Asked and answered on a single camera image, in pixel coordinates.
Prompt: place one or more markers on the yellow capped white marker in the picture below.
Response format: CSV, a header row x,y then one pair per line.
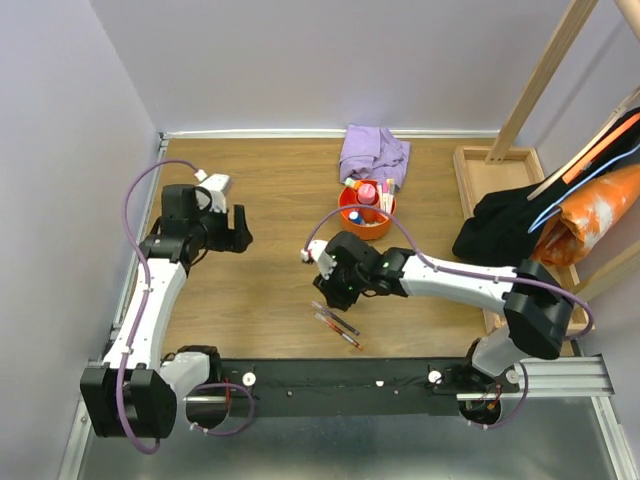
x,y
391,186

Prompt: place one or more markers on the orange round organizer container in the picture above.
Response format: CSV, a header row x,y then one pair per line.
x,y
376,222

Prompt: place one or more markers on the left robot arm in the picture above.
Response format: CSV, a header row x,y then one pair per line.
x,y
134,390

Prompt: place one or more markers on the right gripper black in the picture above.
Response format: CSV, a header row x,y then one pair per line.
x,y
336,297

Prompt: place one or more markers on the purple ink clear pen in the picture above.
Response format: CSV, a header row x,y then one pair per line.
x,y
324,310

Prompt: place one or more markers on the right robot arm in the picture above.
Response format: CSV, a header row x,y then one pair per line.
x,y
528,297

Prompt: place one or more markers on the wooden rack frame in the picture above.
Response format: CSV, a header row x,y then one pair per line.
x,y
550,65

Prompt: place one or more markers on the wooden tray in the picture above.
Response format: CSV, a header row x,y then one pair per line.
x,y
496,207

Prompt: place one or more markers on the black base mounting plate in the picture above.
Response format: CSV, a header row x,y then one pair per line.
x,y
221,396

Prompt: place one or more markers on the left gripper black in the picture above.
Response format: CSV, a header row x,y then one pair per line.
x,y
234,239

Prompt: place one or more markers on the black garment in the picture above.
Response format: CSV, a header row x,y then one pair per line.
x,y
506,225

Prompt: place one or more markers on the orange white bag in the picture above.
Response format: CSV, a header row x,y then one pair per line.
x,y
584,218

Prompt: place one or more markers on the blue capped grey glue stick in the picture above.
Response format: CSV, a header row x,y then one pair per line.
x,y
355,217

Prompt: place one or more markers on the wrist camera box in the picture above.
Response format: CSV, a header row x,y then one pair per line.
x,y
316,253
211,191

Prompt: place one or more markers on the red ink pen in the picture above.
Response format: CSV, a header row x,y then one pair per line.
x,y
339,331

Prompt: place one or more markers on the aluminium extrusion rail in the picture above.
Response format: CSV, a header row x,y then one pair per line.
x,y
565,377

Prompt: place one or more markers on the pink capped clear pencil tube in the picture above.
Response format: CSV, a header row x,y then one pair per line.
x,y
366,194

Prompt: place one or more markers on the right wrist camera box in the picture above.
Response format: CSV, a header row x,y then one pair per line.
x,y
316,253

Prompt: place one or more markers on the pink capped white marker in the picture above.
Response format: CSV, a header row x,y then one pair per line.
x,y
385,197

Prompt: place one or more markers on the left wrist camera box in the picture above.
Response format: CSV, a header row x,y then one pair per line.
x,y
211,191

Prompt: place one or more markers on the purple crumpled cloth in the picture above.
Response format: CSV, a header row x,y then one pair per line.
x,y
373,153

